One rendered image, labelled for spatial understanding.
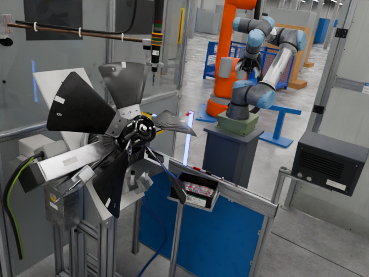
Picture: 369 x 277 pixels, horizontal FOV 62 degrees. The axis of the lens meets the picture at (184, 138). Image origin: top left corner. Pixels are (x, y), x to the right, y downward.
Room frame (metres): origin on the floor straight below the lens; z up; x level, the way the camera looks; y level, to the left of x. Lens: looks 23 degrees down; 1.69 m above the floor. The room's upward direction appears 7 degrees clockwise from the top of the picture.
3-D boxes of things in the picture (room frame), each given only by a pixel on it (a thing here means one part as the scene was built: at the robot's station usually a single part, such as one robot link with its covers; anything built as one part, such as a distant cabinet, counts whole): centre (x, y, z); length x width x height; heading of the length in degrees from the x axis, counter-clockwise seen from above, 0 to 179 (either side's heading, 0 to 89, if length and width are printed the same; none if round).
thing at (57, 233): (1.46, 0.69, 0.42); 0.04 x 0.04 x 0.83; 59
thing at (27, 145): (1.41, 0.75, 0.92); 0.17 x 0.16 x 0.11; 59
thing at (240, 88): (1.89, -0.32, 1.26); 0.13 x 0.12 x 0.14; 51
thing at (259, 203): (1.53, -0.11, 0.82); 0.90 x 0.04 x 0.08; 59
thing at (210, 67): (8.54, -0.97, 0.49); 1.27 x 0.88 x 0.98; 148
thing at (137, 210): (1.75, 0.25, 0.39); 0.04 x 0.04 x 0.78; 59
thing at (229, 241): (1.53, -0.11, 0.45); 0.82 x 0.02 x 0.66; 59
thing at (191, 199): (1.35, -0.09, 0.85); 0.22 x 0.17 x 0.07; 74
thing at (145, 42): (1.27, 0.17, 1.51); 0.09 x 0.07 x 0.10; 94
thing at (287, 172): (1.25, -0.57, 1.04); 0.24 x 0.03 x 0.03; 59
